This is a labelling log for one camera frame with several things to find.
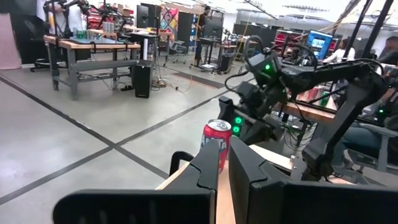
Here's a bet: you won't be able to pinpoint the grey workbench wooden top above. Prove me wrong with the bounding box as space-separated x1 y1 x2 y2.
43 33 141 101

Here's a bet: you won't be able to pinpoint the black waste bin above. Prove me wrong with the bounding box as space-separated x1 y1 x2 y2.
219 52 236 73

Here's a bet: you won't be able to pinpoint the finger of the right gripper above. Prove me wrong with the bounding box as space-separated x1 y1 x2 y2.
219 96 234 138
241 113 282 144

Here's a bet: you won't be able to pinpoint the red beverage can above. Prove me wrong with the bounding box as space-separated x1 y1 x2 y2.
307 86 321 100

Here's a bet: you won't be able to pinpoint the black computer green lights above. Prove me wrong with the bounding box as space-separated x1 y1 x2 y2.
233 114 247 138

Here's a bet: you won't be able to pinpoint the person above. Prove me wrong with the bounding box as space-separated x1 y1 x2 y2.
331 86 398 169
323 37 356 64
35 0 88 35
194 5 212 68
377 35 398 67

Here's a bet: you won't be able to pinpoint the black office chair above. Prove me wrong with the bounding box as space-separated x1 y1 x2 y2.
169 39 188 65

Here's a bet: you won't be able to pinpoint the grey office chair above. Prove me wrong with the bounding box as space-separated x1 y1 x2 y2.
335 123 398 186

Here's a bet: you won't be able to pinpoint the colourful patterned panel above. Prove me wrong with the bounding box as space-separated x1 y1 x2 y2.
160 6 180 43

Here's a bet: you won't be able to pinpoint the black computer tower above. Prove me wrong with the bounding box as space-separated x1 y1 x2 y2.
134 59 154 99

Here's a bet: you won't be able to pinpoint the orange striped floor mat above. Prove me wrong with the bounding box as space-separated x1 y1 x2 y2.
172 71 225 90

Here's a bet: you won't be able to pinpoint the black standing desk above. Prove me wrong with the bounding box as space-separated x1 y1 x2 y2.
190 36 225 73

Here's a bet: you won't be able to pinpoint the red Fanta can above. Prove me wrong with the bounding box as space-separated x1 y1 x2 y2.
200 119 233 174

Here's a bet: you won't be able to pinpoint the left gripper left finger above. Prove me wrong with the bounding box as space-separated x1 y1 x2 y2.
52 139 220 224

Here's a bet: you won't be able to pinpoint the blue screen monitor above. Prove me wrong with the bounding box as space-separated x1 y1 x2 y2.
307 29 333 60

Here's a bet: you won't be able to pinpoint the black monitor pair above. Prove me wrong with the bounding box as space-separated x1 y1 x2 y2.
136 2 162 29

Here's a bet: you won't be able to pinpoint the wooden neighbouring table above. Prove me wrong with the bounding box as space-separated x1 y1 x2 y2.
273 90 340 147

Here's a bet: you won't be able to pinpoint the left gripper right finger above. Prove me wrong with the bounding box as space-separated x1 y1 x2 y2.
228 136 398 224

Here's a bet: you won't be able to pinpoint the pink wall panel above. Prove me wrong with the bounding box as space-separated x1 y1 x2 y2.
0 12 22 71

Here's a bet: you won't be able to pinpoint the black overhead rig frame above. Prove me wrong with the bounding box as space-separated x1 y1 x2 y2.
341 0 396 60

